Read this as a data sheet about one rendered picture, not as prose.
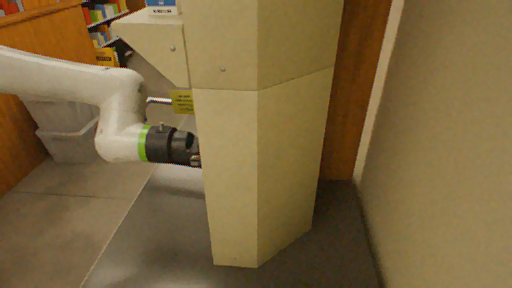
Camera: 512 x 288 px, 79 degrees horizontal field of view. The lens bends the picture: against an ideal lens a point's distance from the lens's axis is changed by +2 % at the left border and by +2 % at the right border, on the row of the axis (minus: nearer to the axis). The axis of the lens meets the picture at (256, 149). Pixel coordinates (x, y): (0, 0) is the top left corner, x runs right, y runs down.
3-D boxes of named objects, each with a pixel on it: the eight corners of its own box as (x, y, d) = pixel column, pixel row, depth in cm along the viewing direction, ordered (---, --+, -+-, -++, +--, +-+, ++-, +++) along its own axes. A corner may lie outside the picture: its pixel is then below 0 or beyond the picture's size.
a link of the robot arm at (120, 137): (108, 163, 82) (81, 161, 71) (113, 116, 83) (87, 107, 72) (159, 166, 81) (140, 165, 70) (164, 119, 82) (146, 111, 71)
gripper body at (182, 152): (167, 142, 70) (207, 144, 69) (179, 123, 77) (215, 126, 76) (172, 168, 74) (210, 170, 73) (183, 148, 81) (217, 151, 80)
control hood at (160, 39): (226, 39, 78) (223, -5, 72) (191, 89, 51) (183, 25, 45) (181, 38, 78) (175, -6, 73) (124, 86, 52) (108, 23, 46)
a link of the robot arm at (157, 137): (163, 151, 82) (149, 172, 75) (155, 113, 76) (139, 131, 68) (185, 153, 82) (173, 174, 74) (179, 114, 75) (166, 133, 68)
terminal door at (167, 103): (227, 172, 100) (218, 48, 78) (143, 159, 106) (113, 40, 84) (228, 171, 101) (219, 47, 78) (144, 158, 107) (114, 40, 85)
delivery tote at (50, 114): (116, 103, 298) (107, 69, 280) (81, 134, 248) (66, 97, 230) (75, 101, 302) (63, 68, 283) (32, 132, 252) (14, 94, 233)
